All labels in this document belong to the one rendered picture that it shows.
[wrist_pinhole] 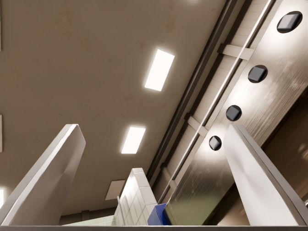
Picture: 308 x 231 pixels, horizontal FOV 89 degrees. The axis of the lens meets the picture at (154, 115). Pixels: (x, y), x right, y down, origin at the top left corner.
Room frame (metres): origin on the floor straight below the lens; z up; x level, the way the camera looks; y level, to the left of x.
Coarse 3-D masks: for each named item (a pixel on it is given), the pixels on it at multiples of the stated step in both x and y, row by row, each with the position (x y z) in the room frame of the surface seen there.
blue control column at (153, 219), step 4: (160, 204) 0.98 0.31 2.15; (164, 204) 1.00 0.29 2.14; (156, 208) 0.95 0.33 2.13; (160, 208) 0.97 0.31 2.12; (152, 212) 0.98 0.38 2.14; (156, 212) 0.96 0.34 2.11; (160, 212) 0.96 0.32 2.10; (152, 216) 0.99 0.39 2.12; (156, 216) 0.97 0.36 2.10; (160, 216) 0.95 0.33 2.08; (148, 220) 1.03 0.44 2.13; (152, 220) 1.00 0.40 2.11; (156, 220) 0.98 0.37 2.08; (160, 220) 0.95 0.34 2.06; (164, 220) 0.96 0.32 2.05; (148, 224) 1.04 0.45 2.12; (152, 224) 1.01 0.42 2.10; (156, 224) 0.99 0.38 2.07; (160, 224) 0.96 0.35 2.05; (164, 224) 0.96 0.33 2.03
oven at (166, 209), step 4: (280, 4) 0.30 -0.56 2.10; (264, 32) 0.35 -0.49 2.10; (248, 60) 0.41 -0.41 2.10; (232, 88) 0.48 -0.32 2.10; (216, 116) 0.56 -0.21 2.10; (212, 124) 0.59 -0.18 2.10; (200, 144) 0.66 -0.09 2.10; (196, 152) 0.69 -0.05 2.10; (184, 172) 0.77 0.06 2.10; (180, 180) 0.81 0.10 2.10; (164, 208) 0.95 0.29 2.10; (168, 208) 0.93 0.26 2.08; (164, 212) 0.96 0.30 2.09; (168, 212) 0.94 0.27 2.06; (164, 216) 0.97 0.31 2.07; (168, 216) 0.95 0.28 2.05; (168, 220) 0.96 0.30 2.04; (172, 220) 0.94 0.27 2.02; (168, 224) 0.97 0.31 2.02; (172, 224) 0.95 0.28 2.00
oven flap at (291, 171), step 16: (304, 112) 0.49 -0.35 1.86; (288, 128) 0.53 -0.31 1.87; (304, 128) 0.51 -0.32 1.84; (272, 144) 0.57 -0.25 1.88; (288, 144) 0.55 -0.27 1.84; (304, 144) 0.52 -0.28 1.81; (272, 160) 0.59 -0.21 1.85; (288, 160) 0.56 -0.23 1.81; (304, 160) 0.54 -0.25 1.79; (288, 176) 0.57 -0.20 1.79; (304, 176) 0.55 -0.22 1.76; (304, 192) 0.56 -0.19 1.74; (224, 208) 0.77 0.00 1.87; (240, 208) 0.71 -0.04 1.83; (208, 224) 0.85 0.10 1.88; (224, 224) 0.78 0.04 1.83; (240, 224) 0.73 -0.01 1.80
